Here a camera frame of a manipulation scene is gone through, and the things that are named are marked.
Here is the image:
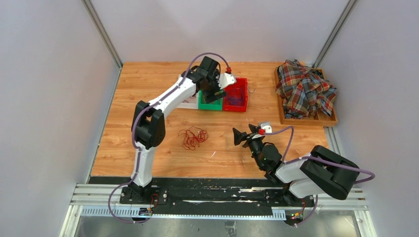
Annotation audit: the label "wooden tray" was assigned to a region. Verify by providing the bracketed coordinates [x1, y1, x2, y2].
[274, 67, 338, 127]

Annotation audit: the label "green plastic bin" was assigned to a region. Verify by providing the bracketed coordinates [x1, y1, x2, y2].
[198, 91, 223, 111]

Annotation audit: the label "aluminium frame rail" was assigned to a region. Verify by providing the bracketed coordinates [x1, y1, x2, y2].
[60, 177, 377, 237]

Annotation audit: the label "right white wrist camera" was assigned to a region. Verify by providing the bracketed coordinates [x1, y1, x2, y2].
[257, 122, 272, 135]

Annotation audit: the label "white plastic bin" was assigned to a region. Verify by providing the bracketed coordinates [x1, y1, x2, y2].
[177, 93, 198, 110]

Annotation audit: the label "plaid cloth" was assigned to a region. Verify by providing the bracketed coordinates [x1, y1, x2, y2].
[276, 60, 337, 119]

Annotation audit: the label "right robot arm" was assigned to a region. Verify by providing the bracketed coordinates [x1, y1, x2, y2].
[232, 122, 361, 206]

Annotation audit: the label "tangled red and purple cables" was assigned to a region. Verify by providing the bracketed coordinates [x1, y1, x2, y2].
[178, 126, 210, 152]

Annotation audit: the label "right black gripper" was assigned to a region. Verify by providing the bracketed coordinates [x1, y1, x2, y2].
[233, 123, 265, 169]

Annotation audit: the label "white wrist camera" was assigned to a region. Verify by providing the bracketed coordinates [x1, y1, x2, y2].
[217, 73, 237, 89]
[257, 122, 272, 135]

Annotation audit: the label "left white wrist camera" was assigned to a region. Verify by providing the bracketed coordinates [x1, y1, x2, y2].
[217, 73, 237, 89]

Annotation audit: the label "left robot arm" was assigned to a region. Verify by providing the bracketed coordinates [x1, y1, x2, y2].
[128, 52, 225, 204]

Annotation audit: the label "red plastic bin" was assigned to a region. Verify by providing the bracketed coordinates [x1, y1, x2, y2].
[222, 78, 248, 113]

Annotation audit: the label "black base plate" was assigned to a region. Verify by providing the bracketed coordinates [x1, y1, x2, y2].
[119, 178, 314, 217]

